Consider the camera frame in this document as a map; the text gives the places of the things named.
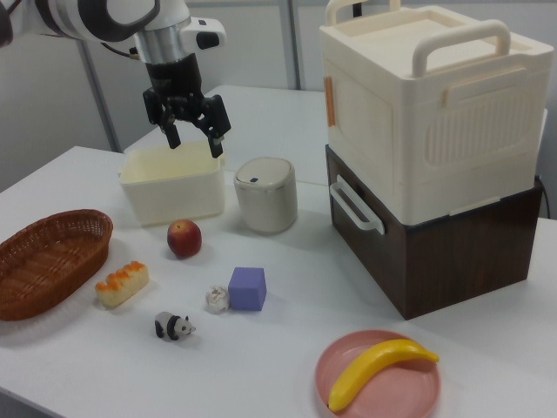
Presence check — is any white drawer handle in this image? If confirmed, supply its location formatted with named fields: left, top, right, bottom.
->
left=329, top=180, right=385, bottom=234

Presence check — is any purple cube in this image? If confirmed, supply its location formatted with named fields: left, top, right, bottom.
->
left=227, top=266, right=267, bottom=313

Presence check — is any white appliance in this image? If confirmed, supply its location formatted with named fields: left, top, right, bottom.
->
left=319, top=0, right=554, bottom=227

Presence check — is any yellow toy banana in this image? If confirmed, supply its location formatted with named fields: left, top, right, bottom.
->
left=327, top=338, right=440, bottom=413

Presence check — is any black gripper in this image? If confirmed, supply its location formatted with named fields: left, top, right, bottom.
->
left=142, top=55, right=232, bottom=159

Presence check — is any pink plate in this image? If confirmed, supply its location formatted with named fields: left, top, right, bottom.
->
left=314, top=329, right=442, bottom=418

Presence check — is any red apple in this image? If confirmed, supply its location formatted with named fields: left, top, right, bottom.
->
left=166, top=219, right=203, bottom=260

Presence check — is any toy panda figure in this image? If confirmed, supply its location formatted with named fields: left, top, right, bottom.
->
left=154, top=311, right=197, bottom=342

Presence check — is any thin dark arm cable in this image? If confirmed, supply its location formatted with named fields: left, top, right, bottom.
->
left=102, top=41, right=140, bottom=60

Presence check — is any crumpled white paper ball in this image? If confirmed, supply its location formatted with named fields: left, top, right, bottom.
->
left=205, top=285, right=231, bottom=314

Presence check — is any cream plastic open bin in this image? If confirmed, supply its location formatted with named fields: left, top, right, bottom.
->
left=118, top=141, right=227, bottom=227

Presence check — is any small beige lidded trash can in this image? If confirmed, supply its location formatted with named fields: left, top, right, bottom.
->
left=233, top=157, right=299, bottom=236

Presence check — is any dark brown wooden drawer box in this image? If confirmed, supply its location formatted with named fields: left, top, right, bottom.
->
left=325, top=145, right=545, bottom=321

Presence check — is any brown wicker basket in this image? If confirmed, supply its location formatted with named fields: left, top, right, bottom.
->
left=0, top=209, right=114, bottom=322

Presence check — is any toy bread loaf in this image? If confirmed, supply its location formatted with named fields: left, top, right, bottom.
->
left=95, top=260, right=150, bottom=309

